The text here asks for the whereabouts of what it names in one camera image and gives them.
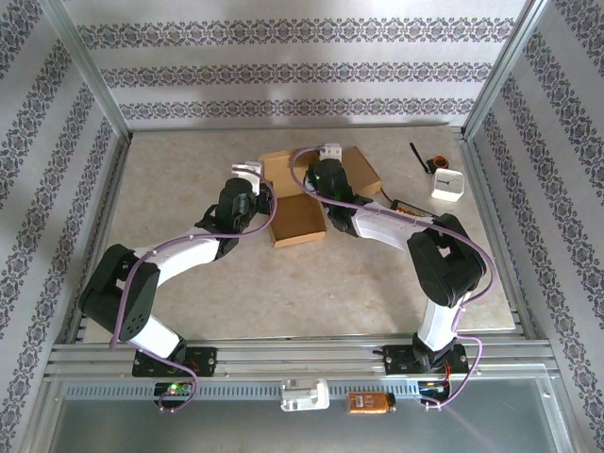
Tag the black device with orange print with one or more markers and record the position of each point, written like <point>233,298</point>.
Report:
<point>415,210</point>

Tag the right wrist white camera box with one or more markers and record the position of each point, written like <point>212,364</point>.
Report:
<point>330,151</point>

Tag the white plastic holder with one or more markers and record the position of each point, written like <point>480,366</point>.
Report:
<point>304,394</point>

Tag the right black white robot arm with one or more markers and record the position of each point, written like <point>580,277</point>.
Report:
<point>443,264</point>

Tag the aluminium side rail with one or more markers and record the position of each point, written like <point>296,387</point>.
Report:
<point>482,189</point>
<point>107,222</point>

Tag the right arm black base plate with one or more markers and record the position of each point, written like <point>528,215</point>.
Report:
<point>401,361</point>

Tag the aluminium frame post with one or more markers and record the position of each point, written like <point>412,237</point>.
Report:
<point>507,66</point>
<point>85,66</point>

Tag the aluminium mounting rail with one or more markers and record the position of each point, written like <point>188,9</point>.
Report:
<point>302,351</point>

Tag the orange battery pack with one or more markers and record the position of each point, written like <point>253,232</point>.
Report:
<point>368,403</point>

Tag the brown cardboard box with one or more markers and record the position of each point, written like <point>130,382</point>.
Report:
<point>297,217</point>
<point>363,170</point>

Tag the white square clock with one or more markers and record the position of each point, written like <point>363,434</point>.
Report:
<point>448,189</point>

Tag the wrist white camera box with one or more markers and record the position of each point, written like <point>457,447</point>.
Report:
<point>330,151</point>
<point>247,172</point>

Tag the controller board green light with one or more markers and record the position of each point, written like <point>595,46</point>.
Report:
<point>172,389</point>

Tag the grey metal sheet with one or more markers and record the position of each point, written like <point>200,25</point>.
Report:
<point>302,431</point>

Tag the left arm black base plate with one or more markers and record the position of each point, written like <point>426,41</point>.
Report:
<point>203,361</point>

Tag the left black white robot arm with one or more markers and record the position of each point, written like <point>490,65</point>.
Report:
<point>184,255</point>

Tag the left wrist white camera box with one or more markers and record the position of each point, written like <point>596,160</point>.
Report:
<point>247,172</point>

